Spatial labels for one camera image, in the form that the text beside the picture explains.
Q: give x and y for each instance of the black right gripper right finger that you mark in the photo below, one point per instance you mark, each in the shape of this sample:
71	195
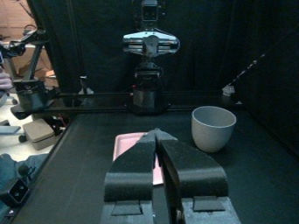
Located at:
193	172

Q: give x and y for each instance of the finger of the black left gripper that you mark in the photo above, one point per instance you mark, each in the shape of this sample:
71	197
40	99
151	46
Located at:
155	46
147	46

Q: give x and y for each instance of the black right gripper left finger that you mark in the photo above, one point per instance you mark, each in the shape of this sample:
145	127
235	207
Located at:
129	169

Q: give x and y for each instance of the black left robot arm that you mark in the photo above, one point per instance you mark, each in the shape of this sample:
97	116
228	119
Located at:
147	93

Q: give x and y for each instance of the pink plate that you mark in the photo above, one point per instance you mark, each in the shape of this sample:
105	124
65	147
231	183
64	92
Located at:
125	143

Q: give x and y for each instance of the person's hand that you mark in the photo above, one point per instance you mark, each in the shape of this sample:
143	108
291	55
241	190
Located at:
4	81

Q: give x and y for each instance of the grey cup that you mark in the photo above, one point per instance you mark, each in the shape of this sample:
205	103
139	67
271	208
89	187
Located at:
212	131

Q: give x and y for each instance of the black cloth curtain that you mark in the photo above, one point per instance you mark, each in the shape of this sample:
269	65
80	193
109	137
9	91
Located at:
217	43

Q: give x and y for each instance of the grey metal clamp stand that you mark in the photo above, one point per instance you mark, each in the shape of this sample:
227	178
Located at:
84	87

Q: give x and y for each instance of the white clamp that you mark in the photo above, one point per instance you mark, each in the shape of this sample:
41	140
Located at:
228	89

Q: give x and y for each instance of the beige box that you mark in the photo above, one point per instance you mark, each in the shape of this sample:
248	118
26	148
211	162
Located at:
37	133

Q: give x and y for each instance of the person's leg in jeans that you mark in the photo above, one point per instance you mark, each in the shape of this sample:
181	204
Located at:
22	166

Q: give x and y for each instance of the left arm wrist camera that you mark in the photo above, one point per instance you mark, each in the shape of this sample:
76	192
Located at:
149	11

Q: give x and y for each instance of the black frame rail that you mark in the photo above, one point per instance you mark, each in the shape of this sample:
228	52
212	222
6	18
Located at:
97	100

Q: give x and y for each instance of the black camera box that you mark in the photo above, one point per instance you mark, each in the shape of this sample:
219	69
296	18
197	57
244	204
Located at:
14	191

